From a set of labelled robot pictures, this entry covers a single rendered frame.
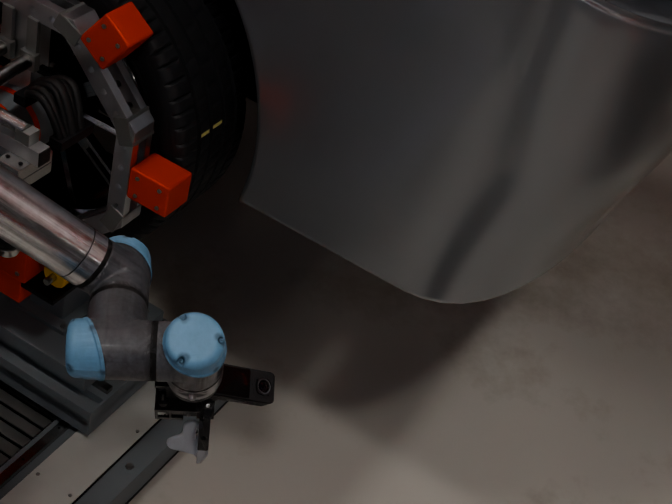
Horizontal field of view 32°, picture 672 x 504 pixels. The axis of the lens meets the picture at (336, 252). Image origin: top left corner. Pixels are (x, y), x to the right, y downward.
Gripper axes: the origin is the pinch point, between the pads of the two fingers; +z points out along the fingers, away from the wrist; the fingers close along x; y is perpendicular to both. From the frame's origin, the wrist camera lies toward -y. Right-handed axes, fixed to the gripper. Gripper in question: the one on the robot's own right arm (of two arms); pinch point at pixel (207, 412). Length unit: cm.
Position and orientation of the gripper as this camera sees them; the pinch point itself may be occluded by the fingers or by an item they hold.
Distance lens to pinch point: 178.1
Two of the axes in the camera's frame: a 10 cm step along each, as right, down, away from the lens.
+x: -0.3, 9.3, -3.8
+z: -1.2, 3.7, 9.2
